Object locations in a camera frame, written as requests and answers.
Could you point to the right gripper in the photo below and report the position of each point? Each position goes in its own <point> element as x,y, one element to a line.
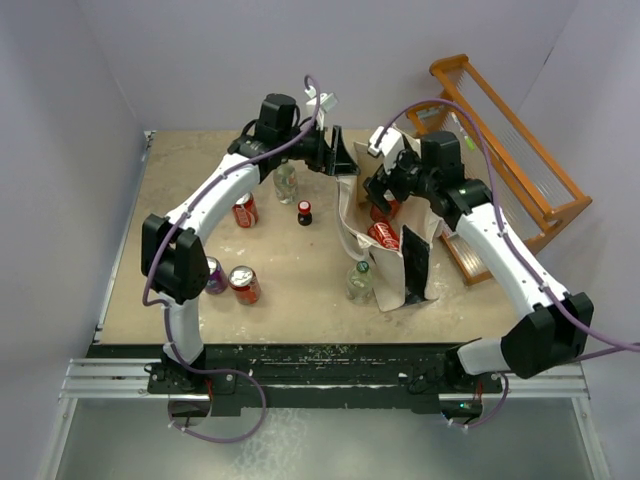
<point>390,179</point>

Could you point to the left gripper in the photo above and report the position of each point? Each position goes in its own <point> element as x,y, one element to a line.
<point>335,161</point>

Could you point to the red cola can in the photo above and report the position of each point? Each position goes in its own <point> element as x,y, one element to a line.
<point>384,234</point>

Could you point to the cream canvas tote bag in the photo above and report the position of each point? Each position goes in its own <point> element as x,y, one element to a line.
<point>401,277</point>

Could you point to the clear green-capped glass bottle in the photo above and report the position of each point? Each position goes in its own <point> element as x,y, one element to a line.
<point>359,283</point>

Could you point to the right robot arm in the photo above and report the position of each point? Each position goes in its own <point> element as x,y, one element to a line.
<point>552,321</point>

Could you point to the red can under left arm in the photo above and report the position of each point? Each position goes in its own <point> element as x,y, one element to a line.
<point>245,211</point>

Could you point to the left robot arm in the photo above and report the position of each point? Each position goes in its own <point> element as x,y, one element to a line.
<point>173,258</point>

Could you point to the clear bottle behind left arm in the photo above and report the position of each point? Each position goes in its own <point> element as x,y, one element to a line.
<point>285,183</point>

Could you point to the small dark red-capped bottle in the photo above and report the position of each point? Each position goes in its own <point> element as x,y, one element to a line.
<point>304,216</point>

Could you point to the green-capped marker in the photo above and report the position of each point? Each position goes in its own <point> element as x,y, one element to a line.
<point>467,138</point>

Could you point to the orange wooden rack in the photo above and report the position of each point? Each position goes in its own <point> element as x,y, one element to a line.
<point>537,196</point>

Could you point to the purple soda can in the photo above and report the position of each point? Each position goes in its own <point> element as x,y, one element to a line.
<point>217,281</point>

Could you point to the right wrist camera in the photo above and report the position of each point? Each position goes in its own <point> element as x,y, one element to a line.
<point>387,144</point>

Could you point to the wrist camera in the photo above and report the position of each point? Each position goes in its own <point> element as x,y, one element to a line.
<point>387,144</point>
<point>327,102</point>

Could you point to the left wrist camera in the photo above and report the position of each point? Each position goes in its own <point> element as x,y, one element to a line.
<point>327,102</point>

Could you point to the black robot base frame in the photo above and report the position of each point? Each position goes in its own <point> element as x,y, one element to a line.
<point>408,376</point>

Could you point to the aluminium rail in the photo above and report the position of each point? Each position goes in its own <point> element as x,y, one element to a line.
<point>103,378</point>

